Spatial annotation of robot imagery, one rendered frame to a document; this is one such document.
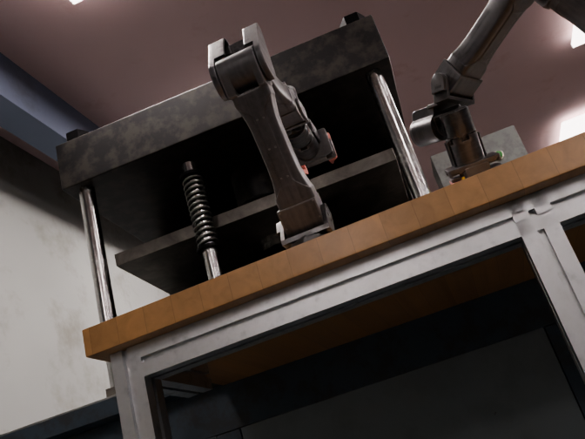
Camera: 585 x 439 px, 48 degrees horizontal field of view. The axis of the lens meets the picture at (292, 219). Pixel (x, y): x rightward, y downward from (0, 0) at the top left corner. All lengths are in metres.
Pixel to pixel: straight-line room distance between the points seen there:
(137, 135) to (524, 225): 1.91
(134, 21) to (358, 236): 3.46
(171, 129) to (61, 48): 1.91
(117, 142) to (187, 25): 1.82
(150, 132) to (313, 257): 1.75
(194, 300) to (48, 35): 3.43
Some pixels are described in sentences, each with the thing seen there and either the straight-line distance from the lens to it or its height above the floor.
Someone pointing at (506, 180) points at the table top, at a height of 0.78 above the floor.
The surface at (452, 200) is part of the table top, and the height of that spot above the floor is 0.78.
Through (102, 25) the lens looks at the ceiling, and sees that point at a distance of 4.16.
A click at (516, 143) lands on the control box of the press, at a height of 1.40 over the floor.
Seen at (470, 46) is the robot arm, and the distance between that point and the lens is 1.30.
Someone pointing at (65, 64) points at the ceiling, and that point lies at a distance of 4.39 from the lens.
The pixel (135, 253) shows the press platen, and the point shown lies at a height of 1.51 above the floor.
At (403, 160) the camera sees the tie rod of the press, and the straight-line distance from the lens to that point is 2.20.
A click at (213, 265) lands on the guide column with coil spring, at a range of 2.26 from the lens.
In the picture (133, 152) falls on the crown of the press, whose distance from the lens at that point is 2.50.
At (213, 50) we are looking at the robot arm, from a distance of 1.12.
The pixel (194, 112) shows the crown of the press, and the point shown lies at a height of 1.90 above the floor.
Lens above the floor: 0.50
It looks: 24 degrees up
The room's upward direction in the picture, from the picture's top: 17 degrees counter-clockwise
